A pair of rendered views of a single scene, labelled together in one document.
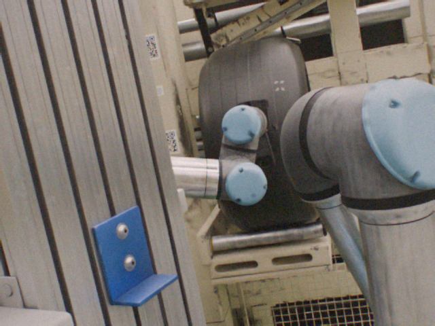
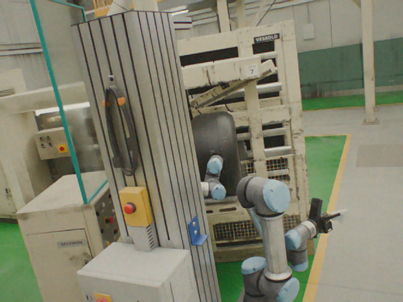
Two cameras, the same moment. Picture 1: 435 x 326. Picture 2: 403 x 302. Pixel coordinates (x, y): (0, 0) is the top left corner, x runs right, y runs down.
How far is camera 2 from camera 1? 81 cm
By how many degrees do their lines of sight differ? 8
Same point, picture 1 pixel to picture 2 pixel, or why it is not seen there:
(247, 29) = (207, 99)
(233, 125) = (211, 167)
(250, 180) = (220, 192)
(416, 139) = (277, 200)
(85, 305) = (186, 245)
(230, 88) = (204, 139)
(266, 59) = (219, 126)
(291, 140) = (240, 193)
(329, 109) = (253, 187)
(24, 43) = (174, 178)
